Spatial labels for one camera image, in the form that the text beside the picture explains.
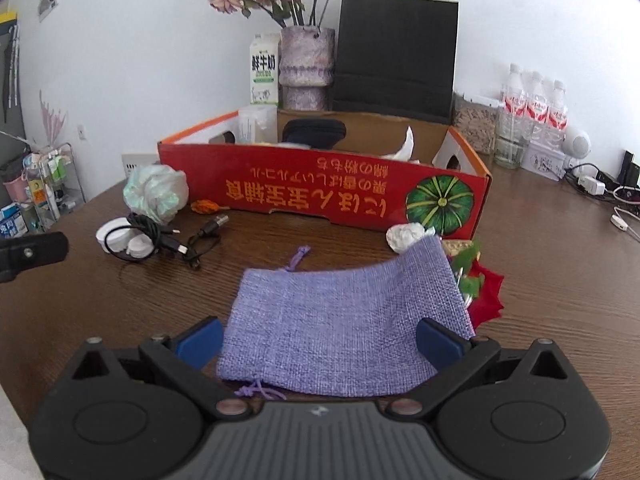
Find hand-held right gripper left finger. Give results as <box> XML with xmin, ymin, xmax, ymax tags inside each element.
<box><xmin>72</xmin><ymin>317</ymin><xmax>254</xmax><ymax>419</ymax></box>

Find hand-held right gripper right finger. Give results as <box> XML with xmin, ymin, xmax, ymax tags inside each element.
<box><xmin>386</xmin><ymin>317</ymin><xmax>569</xmax><ymax>419</ymax></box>

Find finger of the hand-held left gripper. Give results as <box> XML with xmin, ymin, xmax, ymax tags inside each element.
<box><xmin>0</xmin><ymin>232</ymin><xmax>70</xmax><ymax>284</ymax></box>

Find red rose hair clip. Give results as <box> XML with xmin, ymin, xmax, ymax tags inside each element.
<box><xmin>447</xmin><ymin>240</ymin><xmax>506</xmax><ymax>328</ymax></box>

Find purple linen pouch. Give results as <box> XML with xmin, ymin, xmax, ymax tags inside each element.
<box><xmin>216</xmin><ymin>235</ymin><xmax>476</xmax><ymax>402</ymax></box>

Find red cardboard box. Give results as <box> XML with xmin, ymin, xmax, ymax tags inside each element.
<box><xmin>157</xmin><ymin>107</ymin><xmax>493</xmax><ymax>241</ymax></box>

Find white tissue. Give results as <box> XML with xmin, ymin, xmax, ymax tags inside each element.
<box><xmin>382</xmin><ymin>126</ymin><xmax>418</xmax><ymax>163</ymax></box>

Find white translucent cylinder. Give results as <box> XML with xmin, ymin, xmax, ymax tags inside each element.
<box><xmin>237</xmin><ymin>105</ymin><xmax>278</xmax><ymax>145</ymax></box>

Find dark blue zip case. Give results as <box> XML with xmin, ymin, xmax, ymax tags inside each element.
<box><xmin>282</xmin><ymin>119</ymin><xmax>347</xmax><ymax>150</ymax></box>

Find clear container of wooden pegs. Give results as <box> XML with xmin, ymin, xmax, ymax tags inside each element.
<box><xmin>452</xmin><ymin>90</ymin><xmax>501</xmax><ymax>156</ymax></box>

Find orange dried flower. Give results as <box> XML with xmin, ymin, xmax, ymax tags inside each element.
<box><xmin>190</xmin><ymin>200</ymin><xmax>231</xmax><ymax>215</ymax></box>

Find white vented device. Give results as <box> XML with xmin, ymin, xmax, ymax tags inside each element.
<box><xmin>121</xmin><ymin>152</ymin><xmax>161</xmax><ymax>186</ymax></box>

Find pink feather decoration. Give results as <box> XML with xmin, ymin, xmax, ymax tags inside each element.
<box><xmin>39</xmin><ymin>89</ymin><xmax>68</xmax><ymax>148</ymax></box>

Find crumpled green white bag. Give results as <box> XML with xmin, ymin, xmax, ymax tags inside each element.
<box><xmin>122</xmin><ymin>162</ymin><xmax>191</xmax><ymax>226</ymax></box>

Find clear drinking glass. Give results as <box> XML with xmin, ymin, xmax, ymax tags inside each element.
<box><xmin>494</xmin><ymin>125</ymin><xmax>526</xmax><ymax>170</ymax></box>

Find white printed tin box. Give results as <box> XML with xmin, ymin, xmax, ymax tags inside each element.
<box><xmin>526</xmin><ymin>139</ymin><xmax>568</xmax><ymax>181</ymax></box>

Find white charger plug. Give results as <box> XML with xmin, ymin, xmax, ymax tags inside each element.
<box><xmin>577</xmin><ymin>175</ymin><xmax>607</xmax><ymax>196</ymax></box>

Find black upright boxes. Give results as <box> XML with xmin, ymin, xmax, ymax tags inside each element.
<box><xmin>617</xmin><ymin>150</ymin><xmax>640</xmax><ymax>186</ymax></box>

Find white green milk carton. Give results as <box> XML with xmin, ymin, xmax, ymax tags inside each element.
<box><xmin>248</xmin><ymin>32</ymin><xmax>282</xmax><ymax>107</ymax></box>

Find black paper bag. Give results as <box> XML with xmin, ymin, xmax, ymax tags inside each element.
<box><xmin>330</xmin><ymin>0</ymin><xmax>460</xmax><ymax>125</ymax></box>

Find purple textured vase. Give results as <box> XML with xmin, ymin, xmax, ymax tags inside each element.
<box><xmin>278</xmin><ymin>25</ymin><xmax>337</xmax><ymax>111</ymax></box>

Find wire storage rack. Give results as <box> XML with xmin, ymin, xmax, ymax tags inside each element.
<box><xmin>0</xmin><ymin>130</ymin><xmax>86</xmax><ymax>241</ymax></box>

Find black cable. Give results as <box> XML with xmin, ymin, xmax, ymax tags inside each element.
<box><xmin>117</xmin><ymin>212</ymin><xmax>231</xmax><ymax>271</ymax></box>

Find dark wall organizer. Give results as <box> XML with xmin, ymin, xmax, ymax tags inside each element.
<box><xmin>0</xmin><ymin>10</ymin><xmax>23</xmax><ymax>126</ymax></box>

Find white cable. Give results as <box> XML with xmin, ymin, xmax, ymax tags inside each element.
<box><xmin>612</xmin><ymin>205</ymin><xmax>640</xmax><ymax>246</ymax></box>

